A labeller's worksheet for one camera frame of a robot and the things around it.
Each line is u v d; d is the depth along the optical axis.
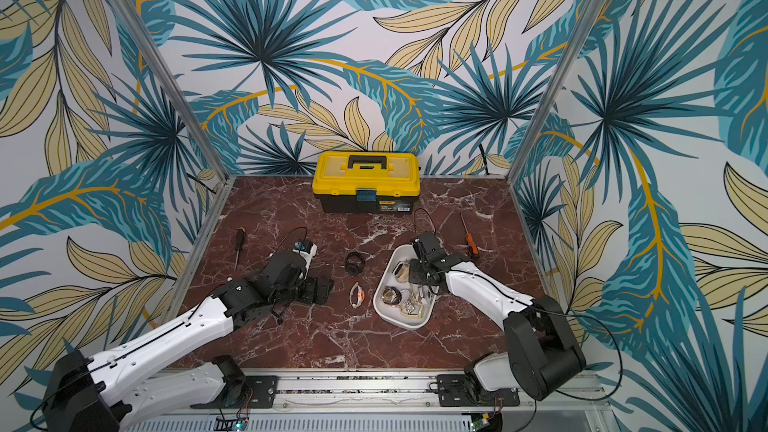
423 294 0.86
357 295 0.88
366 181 0.96
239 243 1.00
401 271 0.93
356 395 0.75
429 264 0.65
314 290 0.69
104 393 0.39
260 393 0.73
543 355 0.42
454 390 0.73
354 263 0.96
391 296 0.88
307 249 0.71
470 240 1.00
